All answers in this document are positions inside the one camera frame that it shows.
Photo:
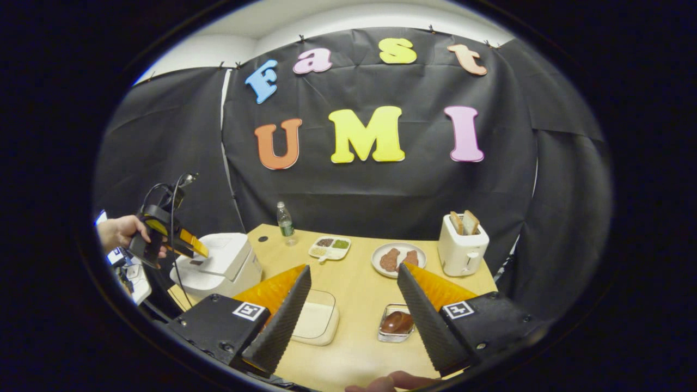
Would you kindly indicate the clear plastic tray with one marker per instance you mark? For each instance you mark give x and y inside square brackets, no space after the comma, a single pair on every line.
[313,342]

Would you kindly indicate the heap of white rice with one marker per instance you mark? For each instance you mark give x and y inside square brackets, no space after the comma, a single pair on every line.
[313,321]

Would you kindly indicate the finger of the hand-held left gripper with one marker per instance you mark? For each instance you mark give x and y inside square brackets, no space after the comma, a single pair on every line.
[193,243]

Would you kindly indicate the white divided grain dish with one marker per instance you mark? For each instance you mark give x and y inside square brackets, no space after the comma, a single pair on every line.
[329,249]

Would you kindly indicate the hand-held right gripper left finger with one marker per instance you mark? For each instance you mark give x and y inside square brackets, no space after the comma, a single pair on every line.
[277,321]

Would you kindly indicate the white round plate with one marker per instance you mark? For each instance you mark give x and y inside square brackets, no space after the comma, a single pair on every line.
[378,267]

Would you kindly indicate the white rice cooker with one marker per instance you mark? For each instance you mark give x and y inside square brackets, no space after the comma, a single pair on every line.
[223,261]

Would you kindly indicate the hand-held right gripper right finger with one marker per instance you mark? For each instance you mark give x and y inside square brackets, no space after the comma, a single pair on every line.
[427,321]

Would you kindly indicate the brown meat piece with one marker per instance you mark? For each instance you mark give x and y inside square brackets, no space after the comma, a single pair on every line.
[389,260]
[411,257]

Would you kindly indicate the clear plastic water bottle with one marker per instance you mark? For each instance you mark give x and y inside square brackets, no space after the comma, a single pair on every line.
[286,226]

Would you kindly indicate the brown wooden spoon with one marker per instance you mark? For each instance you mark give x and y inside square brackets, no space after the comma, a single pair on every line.
[396,322]

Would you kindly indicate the white toaster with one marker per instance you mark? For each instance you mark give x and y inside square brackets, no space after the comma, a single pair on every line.
[463,253]

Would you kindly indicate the toasted bread slice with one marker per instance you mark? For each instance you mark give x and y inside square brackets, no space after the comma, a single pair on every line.
[471,222]
[457,223]

